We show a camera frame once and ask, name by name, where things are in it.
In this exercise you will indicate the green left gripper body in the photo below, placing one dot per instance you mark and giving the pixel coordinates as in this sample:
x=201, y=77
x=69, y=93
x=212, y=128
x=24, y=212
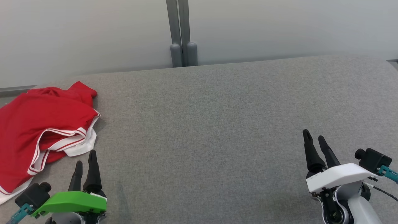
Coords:
x=74, y=202

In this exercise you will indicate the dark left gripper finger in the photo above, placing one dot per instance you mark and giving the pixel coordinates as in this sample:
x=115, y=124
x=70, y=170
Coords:
x=76, y=177
x=92, y=174

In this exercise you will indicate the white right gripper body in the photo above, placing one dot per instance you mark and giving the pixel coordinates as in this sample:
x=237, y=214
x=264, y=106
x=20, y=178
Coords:
x=342, y=175

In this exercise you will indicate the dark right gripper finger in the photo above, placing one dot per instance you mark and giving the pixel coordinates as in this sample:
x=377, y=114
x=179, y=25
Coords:
x=312, y=155
x=329, y=155

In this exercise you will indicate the red basketball jersey white sleeves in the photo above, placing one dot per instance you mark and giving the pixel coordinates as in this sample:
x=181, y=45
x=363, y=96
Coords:
x=28, y=124

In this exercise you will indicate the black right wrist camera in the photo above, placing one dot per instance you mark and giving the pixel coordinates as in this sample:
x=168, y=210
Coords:
x=374, y=160

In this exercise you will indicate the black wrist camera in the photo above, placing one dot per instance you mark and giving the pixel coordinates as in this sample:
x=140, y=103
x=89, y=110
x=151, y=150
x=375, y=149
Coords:
x=374, y=160
x=32, y=196

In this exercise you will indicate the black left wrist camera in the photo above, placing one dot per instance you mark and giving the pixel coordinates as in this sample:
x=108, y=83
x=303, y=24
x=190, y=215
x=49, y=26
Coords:
x=32, y=196

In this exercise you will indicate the grey wall base rail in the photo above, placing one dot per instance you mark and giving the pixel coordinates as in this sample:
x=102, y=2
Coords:
x=15, y=90

